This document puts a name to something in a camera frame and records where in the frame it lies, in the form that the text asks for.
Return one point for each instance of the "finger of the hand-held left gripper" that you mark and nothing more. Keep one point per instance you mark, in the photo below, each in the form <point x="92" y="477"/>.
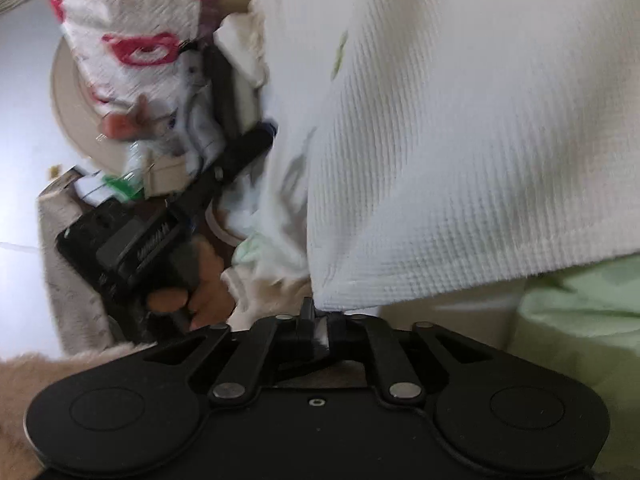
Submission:
<point x="220" y="90"/>
<point x="245" y="152"/>

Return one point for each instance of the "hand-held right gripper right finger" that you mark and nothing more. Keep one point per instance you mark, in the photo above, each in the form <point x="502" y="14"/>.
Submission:
<point x="330" y="335"/>

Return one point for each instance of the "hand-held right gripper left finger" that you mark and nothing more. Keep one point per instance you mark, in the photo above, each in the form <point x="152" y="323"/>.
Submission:
<point x="305" y="330"/>

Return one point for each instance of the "white waffle shirt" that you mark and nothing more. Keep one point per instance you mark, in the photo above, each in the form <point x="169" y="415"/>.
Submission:
<point x="425" y="135"/>

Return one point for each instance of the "green and white bag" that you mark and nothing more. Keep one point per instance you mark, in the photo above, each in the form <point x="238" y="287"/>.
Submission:
<point x="115" y="187"/>

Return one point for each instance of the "white bear print quilt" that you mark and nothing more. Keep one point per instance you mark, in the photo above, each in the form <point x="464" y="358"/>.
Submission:
<point x="110" y="10"/>

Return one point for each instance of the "person's left hand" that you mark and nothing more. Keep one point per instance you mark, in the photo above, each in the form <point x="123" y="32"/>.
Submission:
<point x="210" y="290"/>

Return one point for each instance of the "cream bed headboard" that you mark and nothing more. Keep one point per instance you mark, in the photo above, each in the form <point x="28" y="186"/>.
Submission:
<point x="70" y="110"/>

